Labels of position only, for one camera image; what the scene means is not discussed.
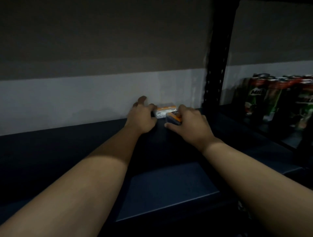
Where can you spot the dark metal shelf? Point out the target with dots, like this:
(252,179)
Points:
(166,185)

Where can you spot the person's left hand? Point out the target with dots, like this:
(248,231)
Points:
(141,119)

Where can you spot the blue label dental floss box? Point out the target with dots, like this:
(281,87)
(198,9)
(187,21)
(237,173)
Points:
(174,117)

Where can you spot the person's right hand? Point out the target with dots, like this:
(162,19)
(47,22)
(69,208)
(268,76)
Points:
(195,129)

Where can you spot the row of green drink cans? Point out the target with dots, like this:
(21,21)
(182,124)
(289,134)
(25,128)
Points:
(256,97)

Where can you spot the person's right forearm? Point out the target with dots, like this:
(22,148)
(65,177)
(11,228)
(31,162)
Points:
(256,185)

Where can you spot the person's left forearm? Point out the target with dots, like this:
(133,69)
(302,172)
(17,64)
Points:
(80,190)

